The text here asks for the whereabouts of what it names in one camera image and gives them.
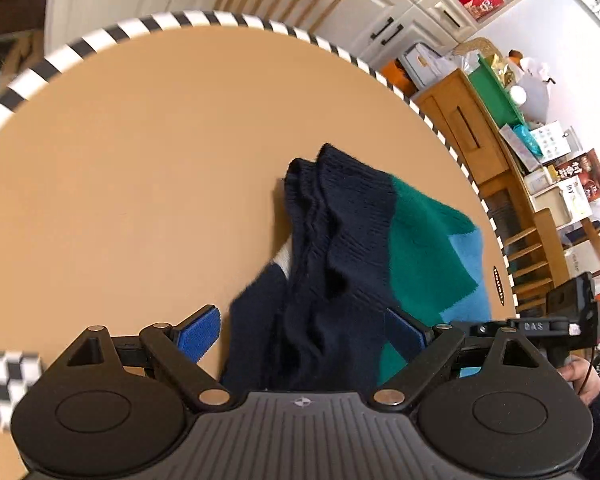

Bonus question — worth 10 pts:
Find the white storage box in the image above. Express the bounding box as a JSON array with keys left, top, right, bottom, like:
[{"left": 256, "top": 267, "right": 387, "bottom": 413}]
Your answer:
[{"left": 397, "top": 42, "right": 455, "bottom": 88}]

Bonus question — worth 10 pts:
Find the wooden side cabinet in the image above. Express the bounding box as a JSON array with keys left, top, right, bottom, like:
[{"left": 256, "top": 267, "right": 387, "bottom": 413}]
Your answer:
[{"left": 414, "top": 67, "right": 600, "bottom": 311}]

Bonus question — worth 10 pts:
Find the teal packet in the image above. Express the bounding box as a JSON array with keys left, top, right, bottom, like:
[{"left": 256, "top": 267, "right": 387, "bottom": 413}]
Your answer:
[{"left": 512, "top": 124, "right": 544, "bottom": 162}]

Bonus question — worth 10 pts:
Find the round table striped rim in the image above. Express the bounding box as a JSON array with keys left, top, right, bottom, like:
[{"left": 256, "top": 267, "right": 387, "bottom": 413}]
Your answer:
[{"left": 0, "top": 10, "right": 521, "bottom": 463}]

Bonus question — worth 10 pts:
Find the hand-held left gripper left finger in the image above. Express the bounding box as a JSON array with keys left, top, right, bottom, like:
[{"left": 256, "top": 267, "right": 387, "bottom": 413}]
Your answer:
[{"left": 55, "top": 304, "right": 233, "bottom": 411}]

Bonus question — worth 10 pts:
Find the green box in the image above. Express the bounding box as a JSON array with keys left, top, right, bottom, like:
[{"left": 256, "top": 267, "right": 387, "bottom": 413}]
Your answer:
[{"left": 467, "top": 54, "right": 528, "bottom": 128}]

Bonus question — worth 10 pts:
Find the person's right hand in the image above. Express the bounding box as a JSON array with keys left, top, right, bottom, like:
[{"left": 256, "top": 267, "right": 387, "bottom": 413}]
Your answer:
[{"left": 557, "top": 357, "right": 600, "bottom": 407}]

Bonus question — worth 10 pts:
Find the brown printed box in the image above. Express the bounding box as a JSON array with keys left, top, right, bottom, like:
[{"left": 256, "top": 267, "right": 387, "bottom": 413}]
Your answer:
[{"left": 554, "top": 149, "right": 600, "bottom": 197}]

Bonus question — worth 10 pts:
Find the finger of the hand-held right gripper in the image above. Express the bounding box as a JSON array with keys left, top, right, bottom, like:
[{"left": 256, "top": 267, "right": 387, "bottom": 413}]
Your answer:
[{"left": 452, "top": 315, "right": 580, "bottom": 338}]

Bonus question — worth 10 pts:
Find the knitted vest blue green navy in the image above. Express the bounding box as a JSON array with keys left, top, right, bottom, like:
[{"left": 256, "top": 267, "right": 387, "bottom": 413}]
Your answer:
[{"left": 219, "top": 142, "right": 493, "bottom": 393}]

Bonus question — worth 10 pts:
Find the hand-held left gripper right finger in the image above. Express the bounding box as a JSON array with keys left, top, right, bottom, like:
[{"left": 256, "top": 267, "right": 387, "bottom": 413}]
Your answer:
[{"left": 372, "top": 307, "right": 545, "bottom": 408}]

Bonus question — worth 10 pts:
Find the white plastic bag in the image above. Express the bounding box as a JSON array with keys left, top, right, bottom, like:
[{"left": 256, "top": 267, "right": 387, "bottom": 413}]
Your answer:
[{"left": 518, "top": 56, "right": 556, "bottom": 127}]

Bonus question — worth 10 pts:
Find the black white checkered card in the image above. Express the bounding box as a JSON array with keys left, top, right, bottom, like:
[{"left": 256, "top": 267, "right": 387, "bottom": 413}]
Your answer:
[{"left": 0, "top": 349, "right": 43, "bottom": 433}]

